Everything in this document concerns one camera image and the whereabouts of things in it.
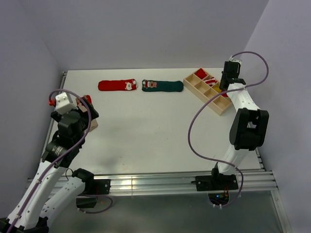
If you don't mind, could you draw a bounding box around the red reindeer sock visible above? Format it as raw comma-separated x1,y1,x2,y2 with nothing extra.
220,91,228,98

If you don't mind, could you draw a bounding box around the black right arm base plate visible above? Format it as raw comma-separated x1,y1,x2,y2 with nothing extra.
191,174,239,191

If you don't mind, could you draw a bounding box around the black box under frame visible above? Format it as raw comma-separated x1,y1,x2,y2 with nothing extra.
75,197,97,209

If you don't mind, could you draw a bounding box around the beige reindeer sock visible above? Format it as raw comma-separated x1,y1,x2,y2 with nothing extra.
76,95,98,132

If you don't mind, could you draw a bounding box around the wooden compartment tray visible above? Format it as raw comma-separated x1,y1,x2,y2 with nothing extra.
183,68,232,116

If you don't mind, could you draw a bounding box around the rolled striped sock in tray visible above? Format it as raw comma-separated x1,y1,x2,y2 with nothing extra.
204,77,218,86

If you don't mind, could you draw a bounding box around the rolled red sock in tray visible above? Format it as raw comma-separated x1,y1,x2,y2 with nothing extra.
194,68,207,80

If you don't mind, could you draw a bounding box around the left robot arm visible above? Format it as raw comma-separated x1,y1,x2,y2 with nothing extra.
0,99,99,233

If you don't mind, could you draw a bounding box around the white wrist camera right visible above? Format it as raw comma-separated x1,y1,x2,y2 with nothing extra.
228,56,242,66

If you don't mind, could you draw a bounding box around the rolled yellow sock in tray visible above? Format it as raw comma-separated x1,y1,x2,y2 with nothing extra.
212,85,222,93

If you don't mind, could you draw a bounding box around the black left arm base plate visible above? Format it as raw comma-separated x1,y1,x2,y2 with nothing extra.
82,179,111,195

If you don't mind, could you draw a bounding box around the dark green reindeer sock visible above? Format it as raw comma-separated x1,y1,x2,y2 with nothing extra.
142,80,184,92

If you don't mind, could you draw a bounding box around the red santa sock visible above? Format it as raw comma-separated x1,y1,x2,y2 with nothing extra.
98,79,138,91

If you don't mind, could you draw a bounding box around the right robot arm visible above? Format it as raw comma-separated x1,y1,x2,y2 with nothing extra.
210,59,269,189

